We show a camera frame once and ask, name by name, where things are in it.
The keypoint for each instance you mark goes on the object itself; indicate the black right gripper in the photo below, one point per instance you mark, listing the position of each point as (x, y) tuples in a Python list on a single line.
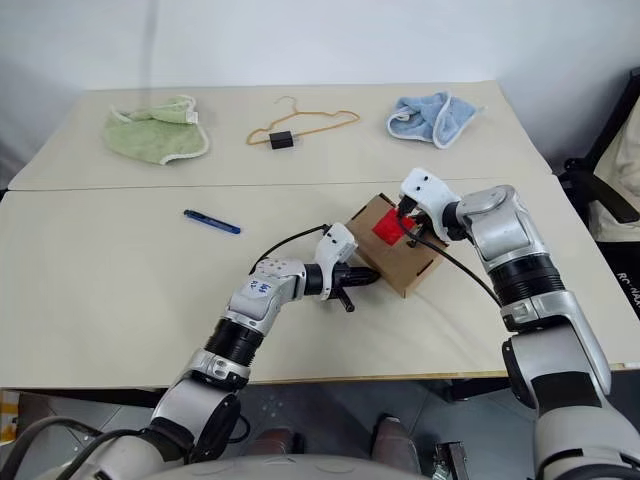
[(421, 225)]

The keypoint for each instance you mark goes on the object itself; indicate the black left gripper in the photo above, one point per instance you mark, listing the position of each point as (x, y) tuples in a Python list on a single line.
[(347, 277)]

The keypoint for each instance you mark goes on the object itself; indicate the brown cardboard box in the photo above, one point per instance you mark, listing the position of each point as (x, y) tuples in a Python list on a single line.
[(395, 265)]

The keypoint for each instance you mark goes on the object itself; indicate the blue pen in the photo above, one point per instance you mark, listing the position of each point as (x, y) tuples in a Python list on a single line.
[(212, 222)]

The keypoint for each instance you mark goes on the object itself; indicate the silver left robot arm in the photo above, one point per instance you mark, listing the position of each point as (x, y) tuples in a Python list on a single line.
[(250, 305)]

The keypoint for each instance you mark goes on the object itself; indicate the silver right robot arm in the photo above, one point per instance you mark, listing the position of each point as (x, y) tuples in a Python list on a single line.
[(515, 240)]

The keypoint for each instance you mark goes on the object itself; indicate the red tape patch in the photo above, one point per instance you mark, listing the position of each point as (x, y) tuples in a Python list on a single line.
[(390, 230)]

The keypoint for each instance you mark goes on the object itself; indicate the blue towel with white trim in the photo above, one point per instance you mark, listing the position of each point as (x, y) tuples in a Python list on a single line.
[(415, 120)]

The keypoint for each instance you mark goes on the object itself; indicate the small black cube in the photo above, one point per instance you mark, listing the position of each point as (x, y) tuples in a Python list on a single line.
[(281, 140)]

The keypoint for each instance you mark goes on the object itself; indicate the dark brown rounded shape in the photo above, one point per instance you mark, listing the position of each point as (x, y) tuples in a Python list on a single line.
[(277, 442), (395, 440)]

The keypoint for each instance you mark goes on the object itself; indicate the black chair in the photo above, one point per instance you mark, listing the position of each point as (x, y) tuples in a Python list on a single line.
[(600, 190)]

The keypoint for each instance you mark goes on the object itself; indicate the grey robot torso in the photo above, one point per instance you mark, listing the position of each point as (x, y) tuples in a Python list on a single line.
[(300, 467)]

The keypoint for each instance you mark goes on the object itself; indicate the cream cushion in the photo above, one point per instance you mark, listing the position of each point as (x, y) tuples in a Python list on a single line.
[(620, 160)]

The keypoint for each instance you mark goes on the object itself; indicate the black fabric with white print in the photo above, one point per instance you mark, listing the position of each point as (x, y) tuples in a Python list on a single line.
[(622, 300)]

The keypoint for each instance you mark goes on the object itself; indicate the green towel with white trim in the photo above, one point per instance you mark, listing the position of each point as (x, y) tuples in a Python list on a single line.
[(150, 135)]

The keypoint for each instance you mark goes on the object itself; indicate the yellow object under table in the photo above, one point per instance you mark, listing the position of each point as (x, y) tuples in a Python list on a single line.
[(7, 415)]

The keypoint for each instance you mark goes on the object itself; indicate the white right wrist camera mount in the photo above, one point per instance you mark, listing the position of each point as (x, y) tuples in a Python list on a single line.
[(430, 192)]

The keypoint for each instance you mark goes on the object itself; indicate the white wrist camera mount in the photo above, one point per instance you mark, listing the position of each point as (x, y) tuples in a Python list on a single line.
[(430, 192), (337, 245)]

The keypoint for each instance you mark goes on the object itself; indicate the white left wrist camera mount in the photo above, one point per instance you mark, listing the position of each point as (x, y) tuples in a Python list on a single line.
[(337, 245)]

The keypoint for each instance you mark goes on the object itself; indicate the silver metal bracket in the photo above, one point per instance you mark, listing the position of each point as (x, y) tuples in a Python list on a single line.
[(450, 460)]

